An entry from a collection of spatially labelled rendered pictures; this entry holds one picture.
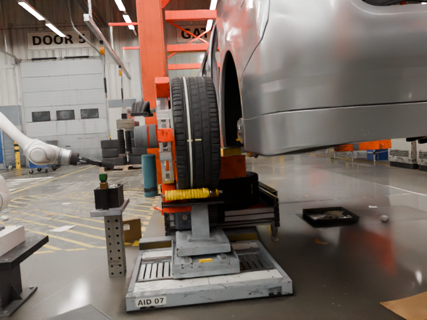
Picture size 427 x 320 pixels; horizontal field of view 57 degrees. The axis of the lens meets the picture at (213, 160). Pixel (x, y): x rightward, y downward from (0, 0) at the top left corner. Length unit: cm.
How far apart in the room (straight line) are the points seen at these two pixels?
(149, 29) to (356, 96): 175
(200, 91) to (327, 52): 91
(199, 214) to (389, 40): 143
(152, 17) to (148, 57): 27
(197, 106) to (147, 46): 87
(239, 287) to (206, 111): 90
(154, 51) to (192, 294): 160
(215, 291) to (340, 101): 113
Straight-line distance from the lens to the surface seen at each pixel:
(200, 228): 234
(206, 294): 204
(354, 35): 137
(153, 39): 279
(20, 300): 245
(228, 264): 216
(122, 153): 215
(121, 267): 256
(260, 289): 207
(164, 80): 213
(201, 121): 201
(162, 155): 205
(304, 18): 138
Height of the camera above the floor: 84
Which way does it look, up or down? 4 degrees down
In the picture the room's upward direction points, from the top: 4 degrees counter-clockwise
